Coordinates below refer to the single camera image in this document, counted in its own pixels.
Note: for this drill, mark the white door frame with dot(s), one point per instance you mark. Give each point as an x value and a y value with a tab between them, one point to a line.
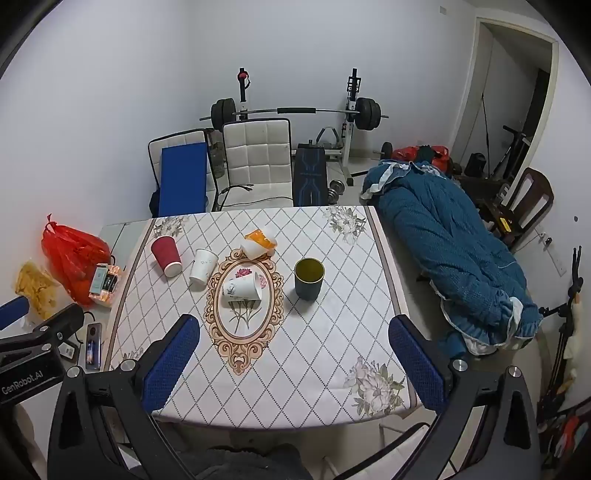
473	83

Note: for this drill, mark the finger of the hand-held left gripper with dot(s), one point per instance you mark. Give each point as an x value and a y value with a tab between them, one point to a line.
60	323
13	313

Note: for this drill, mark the black bench pad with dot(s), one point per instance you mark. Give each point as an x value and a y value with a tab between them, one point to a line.
310	175

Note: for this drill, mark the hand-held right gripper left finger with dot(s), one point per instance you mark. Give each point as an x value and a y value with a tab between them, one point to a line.
171	364

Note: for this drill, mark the red paper cup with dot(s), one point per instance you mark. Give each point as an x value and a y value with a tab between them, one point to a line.
166	256

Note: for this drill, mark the barbell with black plates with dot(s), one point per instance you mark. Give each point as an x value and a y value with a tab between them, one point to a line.
295	110

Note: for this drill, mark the dark wooden chair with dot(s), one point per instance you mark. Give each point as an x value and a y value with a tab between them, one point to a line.
531	198

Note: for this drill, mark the white diamond-pattern floral tablecloth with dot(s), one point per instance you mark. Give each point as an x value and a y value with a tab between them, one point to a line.
314	341

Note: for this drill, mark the teal quilt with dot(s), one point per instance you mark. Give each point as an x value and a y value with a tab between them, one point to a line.
443	240

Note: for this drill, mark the blue folded mat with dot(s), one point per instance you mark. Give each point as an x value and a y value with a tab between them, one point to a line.
182	180

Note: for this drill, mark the orange and white paper cup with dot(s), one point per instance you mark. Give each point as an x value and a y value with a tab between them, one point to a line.
258	242

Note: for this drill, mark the black tripod stand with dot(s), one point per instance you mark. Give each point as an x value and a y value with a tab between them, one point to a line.
570	295

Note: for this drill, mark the yellow plastic bag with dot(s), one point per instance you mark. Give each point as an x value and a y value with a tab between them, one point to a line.
34	288

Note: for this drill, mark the small white device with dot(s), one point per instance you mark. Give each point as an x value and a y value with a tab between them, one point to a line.
98	280

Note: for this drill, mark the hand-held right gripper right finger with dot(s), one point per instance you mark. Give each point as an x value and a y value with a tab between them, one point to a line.
418	364

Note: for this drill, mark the red plastic bag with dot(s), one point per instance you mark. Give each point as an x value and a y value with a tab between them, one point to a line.
74	258

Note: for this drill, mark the white weight rack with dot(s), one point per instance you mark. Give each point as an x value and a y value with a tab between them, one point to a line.
352	120

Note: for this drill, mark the white floral paper cup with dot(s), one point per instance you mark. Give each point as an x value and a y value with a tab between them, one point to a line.
241	288

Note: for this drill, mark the orange packet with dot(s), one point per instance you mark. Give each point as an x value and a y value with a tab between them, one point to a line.
113	288

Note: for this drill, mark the dark green metal cup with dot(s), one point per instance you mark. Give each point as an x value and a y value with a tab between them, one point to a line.
308	279

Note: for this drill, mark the black weight plate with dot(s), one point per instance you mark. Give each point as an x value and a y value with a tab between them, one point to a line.
386	151

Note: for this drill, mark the plain white paper cup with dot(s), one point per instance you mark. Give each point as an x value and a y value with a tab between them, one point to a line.
203	267

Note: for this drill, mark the dark cloth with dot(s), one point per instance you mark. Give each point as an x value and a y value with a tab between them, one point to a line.
244	464

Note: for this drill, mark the clear water bottle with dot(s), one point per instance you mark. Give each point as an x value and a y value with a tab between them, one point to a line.
217	161

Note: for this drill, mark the silver dumbbell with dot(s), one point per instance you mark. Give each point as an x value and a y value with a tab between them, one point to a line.
336	190

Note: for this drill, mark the black smartphone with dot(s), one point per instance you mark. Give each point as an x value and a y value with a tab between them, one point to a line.
93	346

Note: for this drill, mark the white padded chair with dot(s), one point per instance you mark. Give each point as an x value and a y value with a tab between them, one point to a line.
258	161
184	137

